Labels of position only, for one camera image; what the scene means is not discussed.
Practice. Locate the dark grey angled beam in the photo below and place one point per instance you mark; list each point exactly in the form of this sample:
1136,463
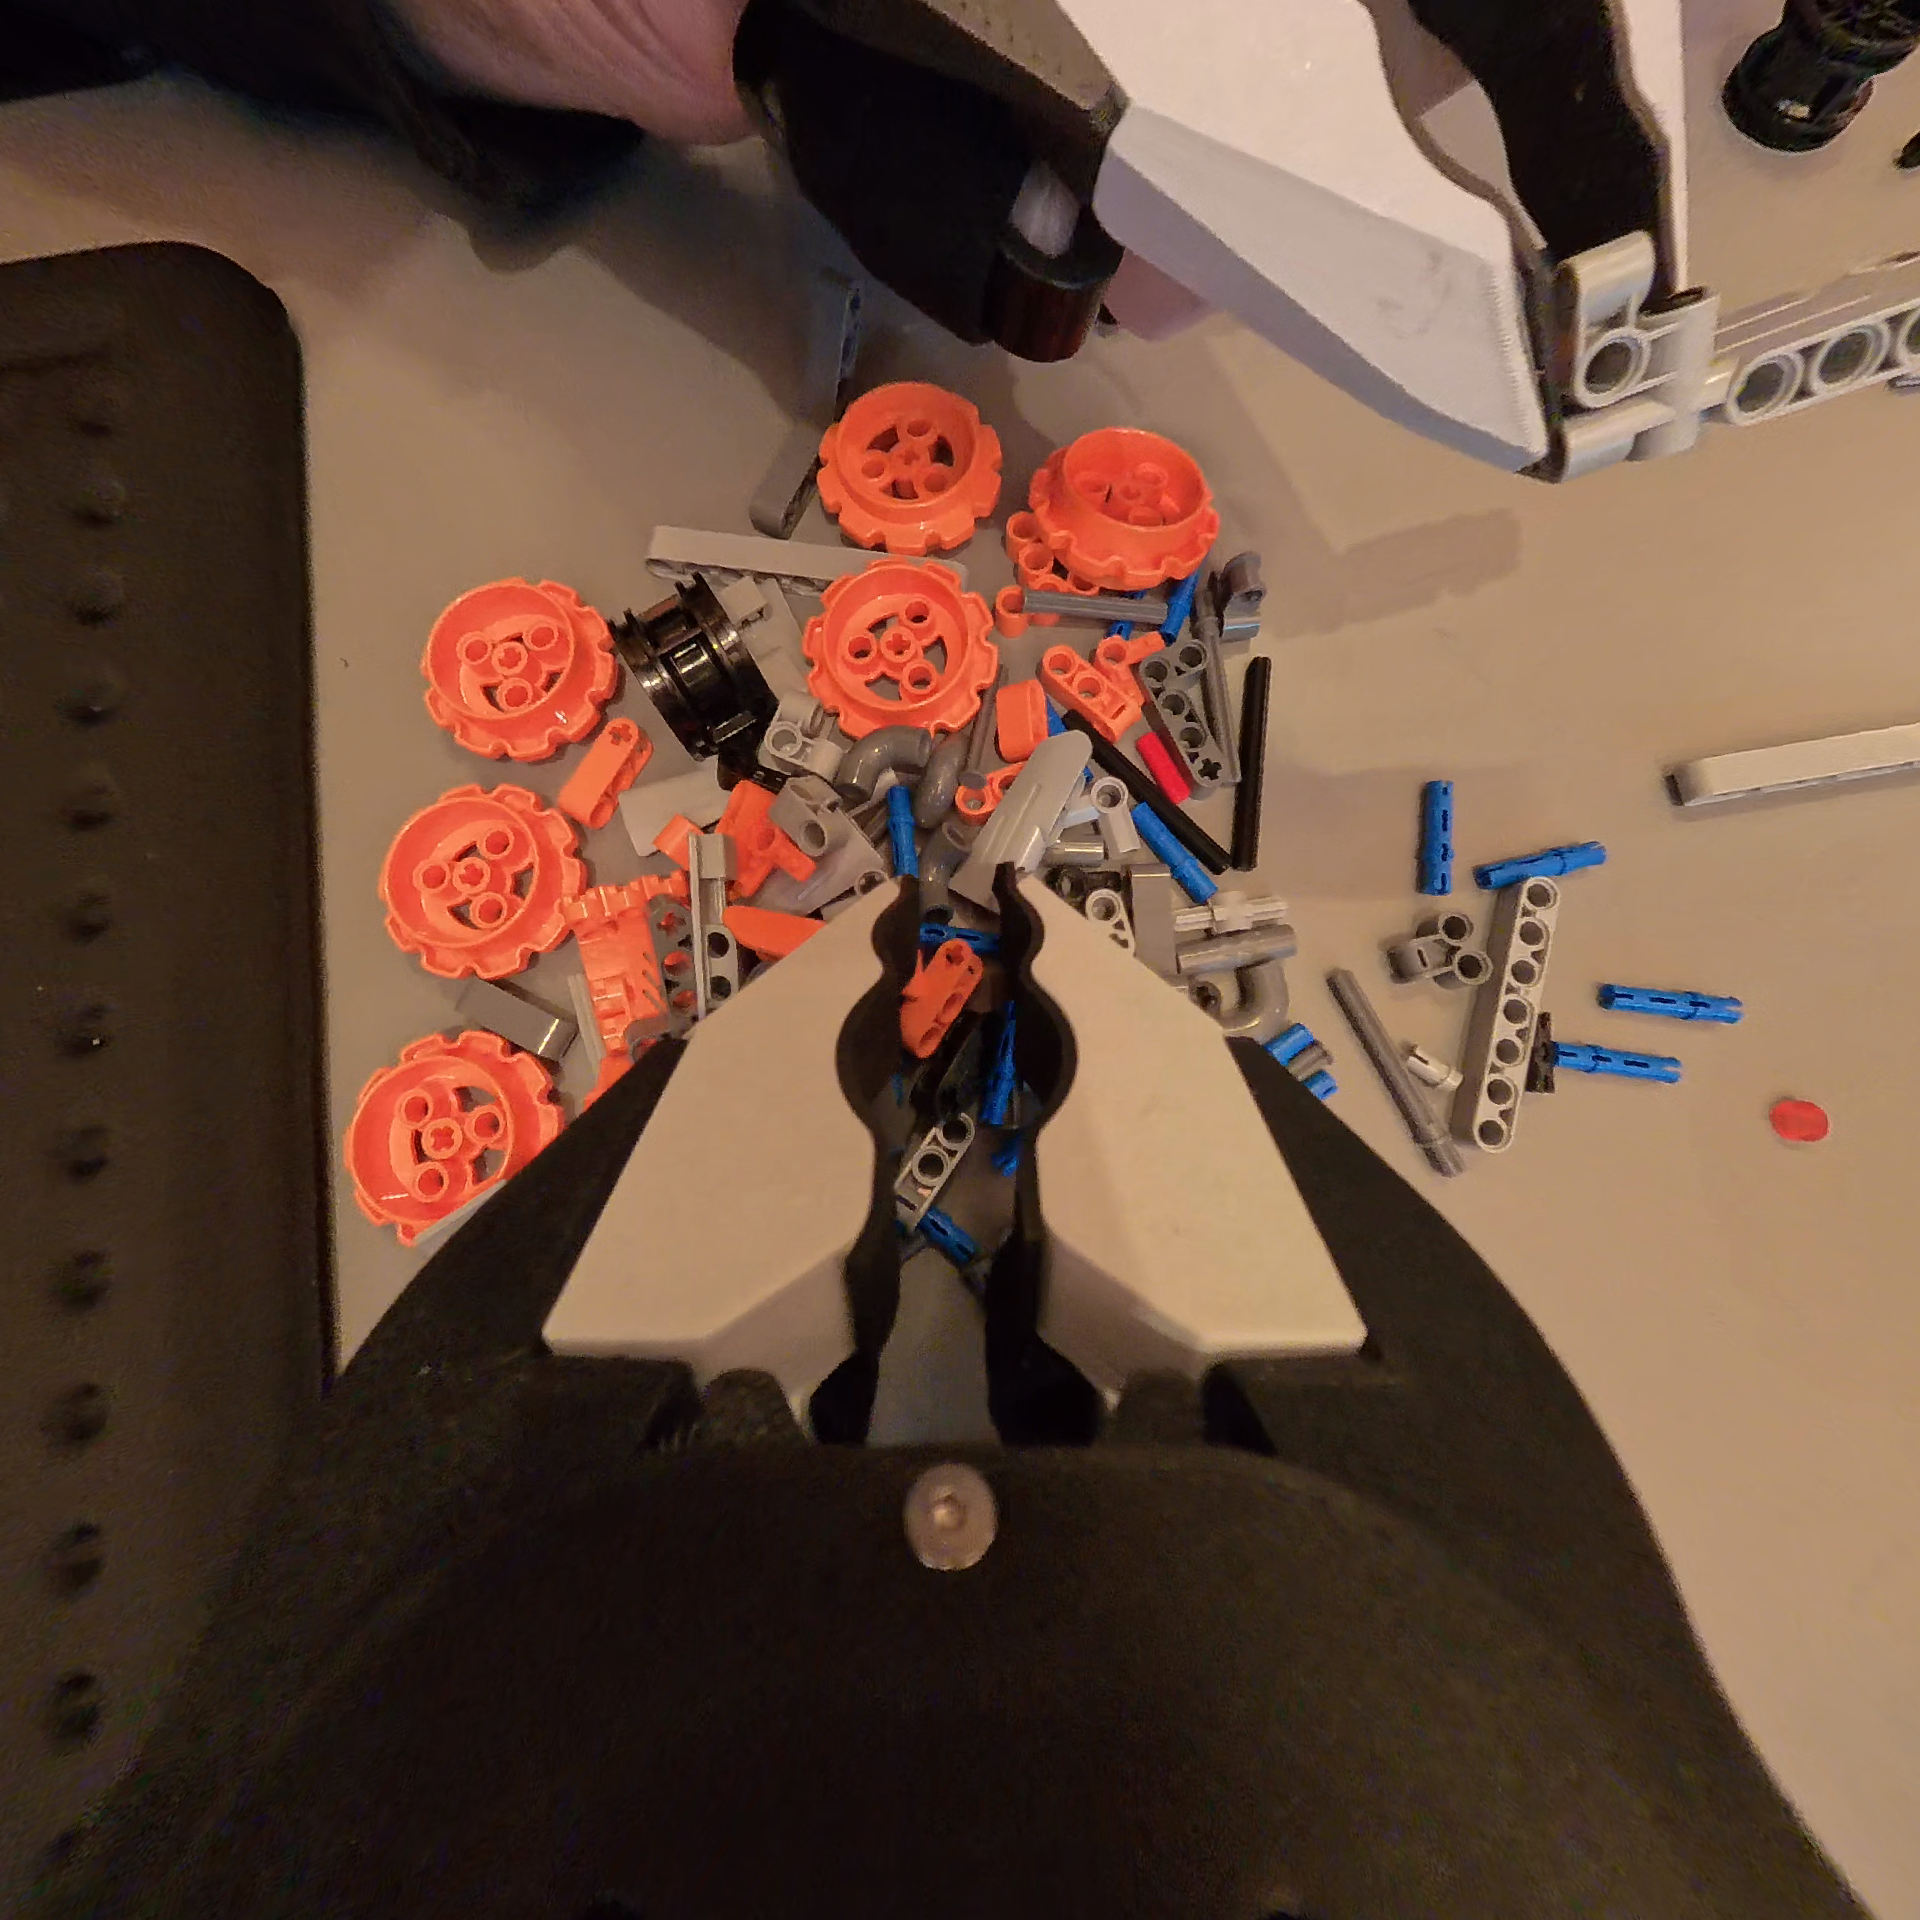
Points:
823,376

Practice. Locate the grey long beams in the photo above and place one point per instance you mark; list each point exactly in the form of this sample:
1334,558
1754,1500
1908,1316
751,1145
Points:
749,557

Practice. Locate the red stud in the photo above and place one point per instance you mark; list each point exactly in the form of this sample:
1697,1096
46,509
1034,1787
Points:
1800,1121

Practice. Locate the orange gear wheel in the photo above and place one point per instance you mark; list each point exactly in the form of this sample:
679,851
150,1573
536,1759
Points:
911,466
901,649
481,881
1123,508
444,1138
518,669

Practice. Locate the light grey holed beam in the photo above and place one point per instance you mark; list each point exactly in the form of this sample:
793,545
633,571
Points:
1507,1014

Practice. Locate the light grey connector piece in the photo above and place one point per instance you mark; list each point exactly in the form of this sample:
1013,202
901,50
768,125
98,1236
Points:
1635,300

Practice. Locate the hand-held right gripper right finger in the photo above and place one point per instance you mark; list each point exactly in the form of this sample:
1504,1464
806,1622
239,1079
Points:
1200,1201

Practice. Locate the small black wheel hub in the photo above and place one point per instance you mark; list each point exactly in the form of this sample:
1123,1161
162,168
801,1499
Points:
1809,76

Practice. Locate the grey double-hole connector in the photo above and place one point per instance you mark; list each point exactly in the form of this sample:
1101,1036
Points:
1433,947

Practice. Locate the pale grey pin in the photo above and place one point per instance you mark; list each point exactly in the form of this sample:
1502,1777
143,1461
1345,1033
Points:
1433,1064

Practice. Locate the dark grey axle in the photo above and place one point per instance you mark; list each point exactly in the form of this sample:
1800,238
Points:
1395,1073

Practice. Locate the person's left hand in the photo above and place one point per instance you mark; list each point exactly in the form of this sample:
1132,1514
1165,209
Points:
631,61

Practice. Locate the blue pin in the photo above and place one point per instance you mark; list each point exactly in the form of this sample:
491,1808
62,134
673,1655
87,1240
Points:
1613,1061
1669,1003
1434,837
1538,866

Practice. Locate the black dimpled pad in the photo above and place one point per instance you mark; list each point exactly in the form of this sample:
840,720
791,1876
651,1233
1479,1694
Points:
150,1050

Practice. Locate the orange angular part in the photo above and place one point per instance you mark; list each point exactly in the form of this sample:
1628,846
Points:
623,960

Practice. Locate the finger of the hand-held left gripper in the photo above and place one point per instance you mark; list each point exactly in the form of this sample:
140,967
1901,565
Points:
1290,195
1657,90

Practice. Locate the black and blue part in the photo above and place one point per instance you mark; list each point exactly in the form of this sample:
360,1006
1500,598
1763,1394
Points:
693,676

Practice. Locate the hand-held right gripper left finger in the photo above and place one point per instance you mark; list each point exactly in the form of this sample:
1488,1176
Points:
705,1201

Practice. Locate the person's left forearm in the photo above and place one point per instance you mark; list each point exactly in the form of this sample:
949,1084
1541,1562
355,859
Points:
225,61

